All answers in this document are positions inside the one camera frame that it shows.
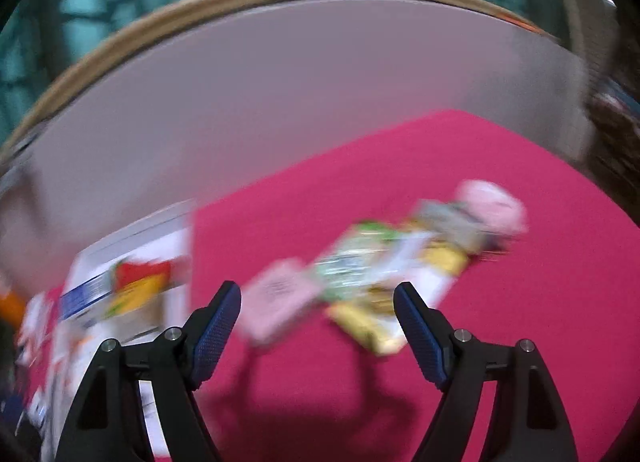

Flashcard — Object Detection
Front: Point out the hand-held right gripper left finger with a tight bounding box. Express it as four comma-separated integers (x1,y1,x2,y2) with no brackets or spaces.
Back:
55,281,243,462

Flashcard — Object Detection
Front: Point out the orange-red box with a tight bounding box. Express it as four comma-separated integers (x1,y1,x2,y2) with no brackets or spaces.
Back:
111,261,172,315

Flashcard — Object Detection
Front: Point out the blue medicine box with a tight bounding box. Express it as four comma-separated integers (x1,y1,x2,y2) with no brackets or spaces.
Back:
59,276,115,320

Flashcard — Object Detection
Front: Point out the small white printed box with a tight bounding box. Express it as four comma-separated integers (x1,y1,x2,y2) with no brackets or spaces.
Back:
239,259,322,347

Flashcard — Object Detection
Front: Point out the yellow medicine box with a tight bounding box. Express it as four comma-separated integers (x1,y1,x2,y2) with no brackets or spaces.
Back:
326,287,407,356

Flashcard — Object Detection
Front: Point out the pink mattress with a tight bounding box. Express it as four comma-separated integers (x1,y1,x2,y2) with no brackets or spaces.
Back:
190,109,640,462

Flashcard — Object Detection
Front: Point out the white plush toy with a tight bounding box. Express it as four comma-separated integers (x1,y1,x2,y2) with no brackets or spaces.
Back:
456,179,529,239

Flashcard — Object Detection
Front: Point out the dark window grille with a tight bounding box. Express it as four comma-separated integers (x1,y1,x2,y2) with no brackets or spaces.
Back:
0,0,566,143

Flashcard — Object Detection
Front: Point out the orange cup with straw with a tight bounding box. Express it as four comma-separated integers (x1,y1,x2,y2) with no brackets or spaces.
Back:
0,289,27,325

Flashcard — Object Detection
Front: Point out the shallow white box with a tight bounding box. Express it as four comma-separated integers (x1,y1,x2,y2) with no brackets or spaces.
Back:
20,199,197,460

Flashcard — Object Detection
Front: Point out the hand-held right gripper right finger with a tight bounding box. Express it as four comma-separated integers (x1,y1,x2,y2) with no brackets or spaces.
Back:
393,282,581,462

